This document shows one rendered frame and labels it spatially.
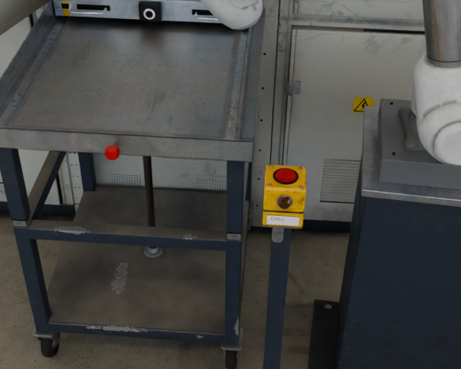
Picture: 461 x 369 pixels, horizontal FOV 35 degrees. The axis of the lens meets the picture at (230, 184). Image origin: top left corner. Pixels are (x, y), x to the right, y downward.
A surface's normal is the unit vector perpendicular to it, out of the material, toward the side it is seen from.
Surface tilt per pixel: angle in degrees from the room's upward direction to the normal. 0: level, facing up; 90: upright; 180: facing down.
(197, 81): 0
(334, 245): 0
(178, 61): 0
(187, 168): 90
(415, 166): 90
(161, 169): 90
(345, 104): 90
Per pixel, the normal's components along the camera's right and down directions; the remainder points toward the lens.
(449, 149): -0.15, 0.65
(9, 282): 0.01, -0.79
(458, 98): -0.21, 0.40
